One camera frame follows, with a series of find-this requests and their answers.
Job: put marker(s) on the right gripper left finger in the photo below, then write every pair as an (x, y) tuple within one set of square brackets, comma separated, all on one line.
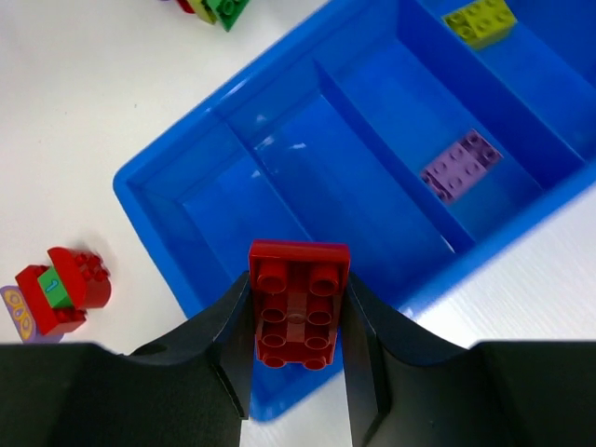
[(189, 387)]

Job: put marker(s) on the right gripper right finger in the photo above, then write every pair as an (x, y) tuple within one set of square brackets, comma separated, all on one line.
[(406, 386)]

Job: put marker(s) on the yellow-green lego brick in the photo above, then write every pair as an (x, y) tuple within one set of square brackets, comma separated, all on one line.
[(481, 23)]

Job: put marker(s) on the green small lego brick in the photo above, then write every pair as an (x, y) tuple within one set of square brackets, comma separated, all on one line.
[(53, 289)]

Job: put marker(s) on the purple base lego brick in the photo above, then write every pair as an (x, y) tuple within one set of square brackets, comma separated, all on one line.
[(23, 318)]

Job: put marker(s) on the blue divided plastic tray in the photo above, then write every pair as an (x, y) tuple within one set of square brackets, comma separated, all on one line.
[(324, 136)]

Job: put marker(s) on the yellow lego brick in row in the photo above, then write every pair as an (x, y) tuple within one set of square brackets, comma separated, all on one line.
[(203, 11)]

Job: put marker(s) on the red round lego brick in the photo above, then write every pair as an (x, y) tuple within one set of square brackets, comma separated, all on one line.
[(185, 6)]

